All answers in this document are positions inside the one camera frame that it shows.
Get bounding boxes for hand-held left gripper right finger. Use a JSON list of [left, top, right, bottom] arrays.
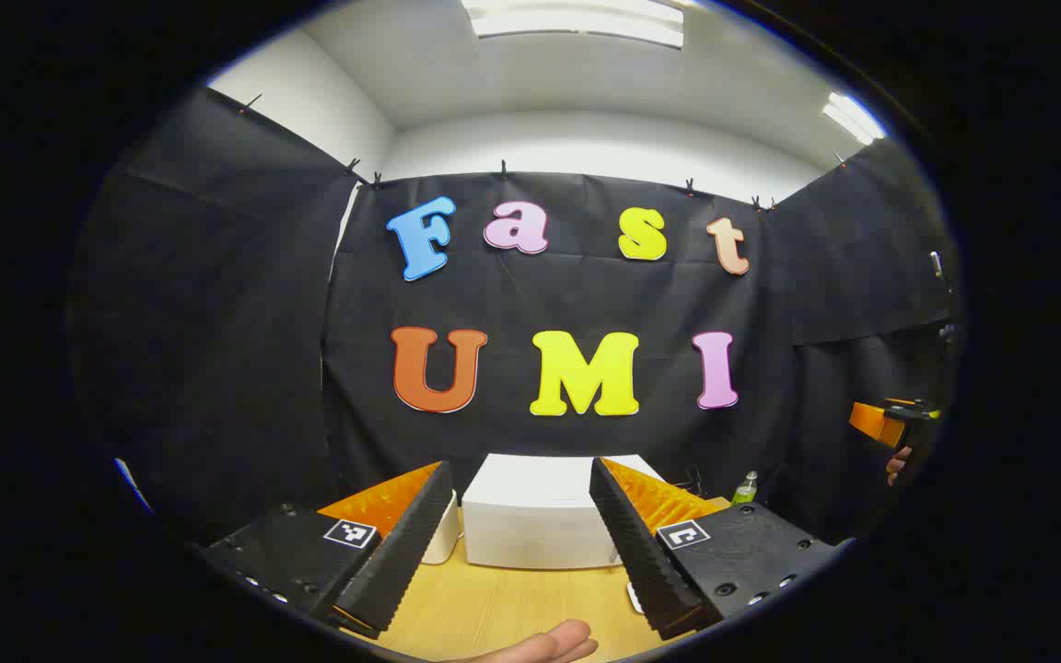
[[589, 458, 840, 641]]

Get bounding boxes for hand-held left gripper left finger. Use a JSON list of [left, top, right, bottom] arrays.
[[204, 460, 455, 636]]

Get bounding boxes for white microwave oven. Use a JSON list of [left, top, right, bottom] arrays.
[[461, 451, 670, 570]]

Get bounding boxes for white toaster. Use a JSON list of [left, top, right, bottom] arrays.
[[420, 491, 462, 565]]

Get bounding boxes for ceiling light panel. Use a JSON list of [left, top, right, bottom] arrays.
[[461, 0, 686, 49], [821, 92, 888, 146]]

